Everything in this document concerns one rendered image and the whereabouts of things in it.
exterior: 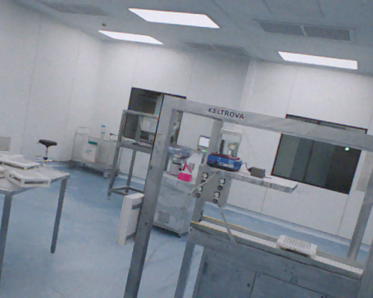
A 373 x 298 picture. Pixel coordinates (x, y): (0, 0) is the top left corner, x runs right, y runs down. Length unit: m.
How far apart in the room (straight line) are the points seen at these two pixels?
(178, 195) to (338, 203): 3.37
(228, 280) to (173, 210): 2.63
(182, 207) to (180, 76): 3.85
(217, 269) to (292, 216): 5.05
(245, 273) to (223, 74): 5.83
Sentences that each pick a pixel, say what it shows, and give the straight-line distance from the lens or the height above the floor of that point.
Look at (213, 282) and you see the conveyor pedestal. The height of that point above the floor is 0.50.
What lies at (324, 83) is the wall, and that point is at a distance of 7.79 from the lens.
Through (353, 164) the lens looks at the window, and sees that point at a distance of 7.67.
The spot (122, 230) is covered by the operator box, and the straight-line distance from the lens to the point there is 2.11.
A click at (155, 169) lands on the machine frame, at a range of 2.11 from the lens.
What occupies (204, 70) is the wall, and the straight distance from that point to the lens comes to 8.34.
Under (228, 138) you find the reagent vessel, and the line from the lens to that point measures 2.73.
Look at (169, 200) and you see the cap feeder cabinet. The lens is 5.38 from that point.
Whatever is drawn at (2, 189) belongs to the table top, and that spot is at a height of 0.81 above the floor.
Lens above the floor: 1.56
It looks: 10 degrees down
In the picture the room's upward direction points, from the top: 12 degrees clockwise
